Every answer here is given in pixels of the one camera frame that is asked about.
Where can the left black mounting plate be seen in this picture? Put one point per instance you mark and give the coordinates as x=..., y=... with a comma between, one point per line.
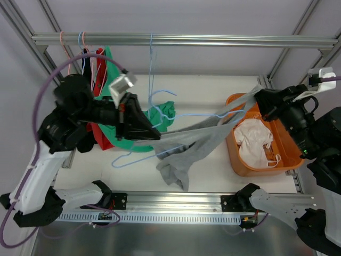
x=117, y=201

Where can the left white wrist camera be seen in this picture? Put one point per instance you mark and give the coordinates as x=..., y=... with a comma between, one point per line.
x=120, y=85

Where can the black mounting plate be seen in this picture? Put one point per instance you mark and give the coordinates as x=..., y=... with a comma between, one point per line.
x=117, y=201
x=229, y=203

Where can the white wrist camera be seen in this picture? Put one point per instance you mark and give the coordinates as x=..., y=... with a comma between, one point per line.
x=319, y=80
x=120, y=85

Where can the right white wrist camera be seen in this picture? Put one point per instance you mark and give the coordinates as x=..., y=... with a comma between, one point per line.
x=319, y=80

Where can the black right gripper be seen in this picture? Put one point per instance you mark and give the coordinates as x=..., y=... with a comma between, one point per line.
x=278, y=102

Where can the red tank top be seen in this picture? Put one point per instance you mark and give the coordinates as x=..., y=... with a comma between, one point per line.
x=99, y=82

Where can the black tank top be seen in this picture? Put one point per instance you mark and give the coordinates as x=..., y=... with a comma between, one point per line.
x=86, y=144

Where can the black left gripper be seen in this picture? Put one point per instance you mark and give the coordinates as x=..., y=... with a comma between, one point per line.
x=121, y=117

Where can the pink wire hanger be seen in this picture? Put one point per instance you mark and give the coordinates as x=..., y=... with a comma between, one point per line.
x=93, y=71
x=65, y=50

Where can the light blue wire hanger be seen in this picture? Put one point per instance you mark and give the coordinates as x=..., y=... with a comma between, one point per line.
x=152, y=66

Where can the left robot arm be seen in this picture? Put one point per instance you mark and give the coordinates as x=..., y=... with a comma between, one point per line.
x=36, y=202

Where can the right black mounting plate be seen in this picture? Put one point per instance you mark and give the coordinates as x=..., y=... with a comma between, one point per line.
x=229, y=203

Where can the slotted white cable duct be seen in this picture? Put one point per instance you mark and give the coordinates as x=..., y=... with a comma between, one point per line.
x=154, y=218

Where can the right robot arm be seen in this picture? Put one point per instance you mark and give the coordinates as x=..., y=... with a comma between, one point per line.
x=318, y=141

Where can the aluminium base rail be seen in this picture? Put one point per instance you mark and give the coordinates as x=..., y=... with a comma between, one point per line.
x=174, y=202

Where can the green tank top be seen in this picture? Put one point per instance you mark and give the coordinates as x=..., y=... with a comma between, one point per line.
x=166, y=108

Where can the orange plastic basket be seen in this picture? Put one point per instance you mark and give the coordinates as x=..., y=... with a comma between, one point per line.
x=282, y=144

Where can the white tank top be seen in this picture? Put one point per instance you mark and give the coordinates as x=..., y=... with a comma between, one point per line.
x=253, y=137

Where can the aluminium hanging rail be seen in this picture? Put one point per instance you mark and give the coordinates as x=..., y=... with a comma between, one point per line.
x=143, y=39

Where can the grey tank top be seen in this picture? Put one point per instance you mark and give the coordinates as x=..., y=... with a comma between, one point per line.
x=180, y=149

